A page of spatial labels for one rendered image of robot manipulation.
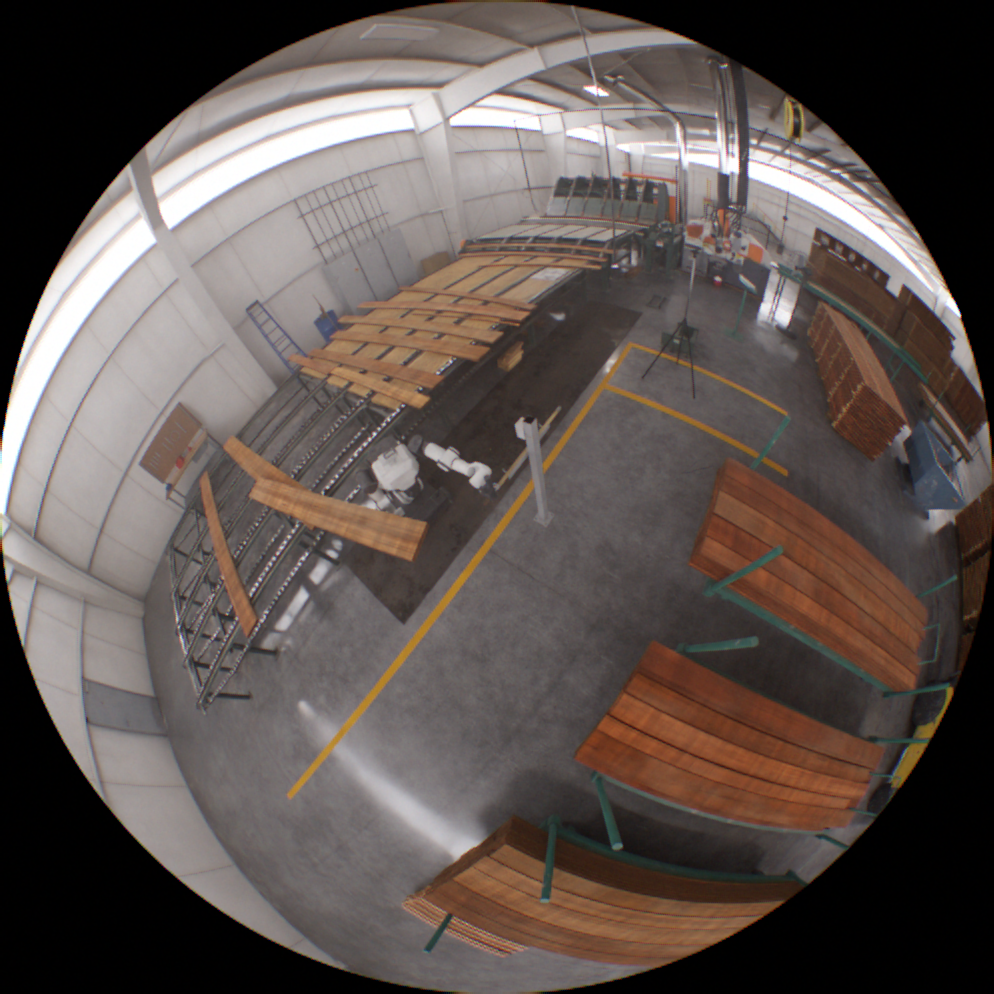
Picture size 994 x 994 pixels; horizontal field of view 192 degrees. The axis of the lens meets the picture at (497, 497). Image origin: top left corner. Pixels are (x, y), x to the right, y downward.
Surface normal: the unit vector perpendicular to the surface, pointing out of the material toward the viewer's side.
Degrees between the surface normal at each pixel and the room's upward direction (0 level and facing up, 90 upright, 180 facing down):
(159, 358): 90
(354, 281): 90
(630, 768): 0
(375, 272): 90
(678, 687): 0
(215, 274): 85
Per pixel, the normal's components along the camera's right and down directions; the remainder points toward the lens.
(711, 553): -0.20, -0.48
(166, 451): 0.79, 0.44
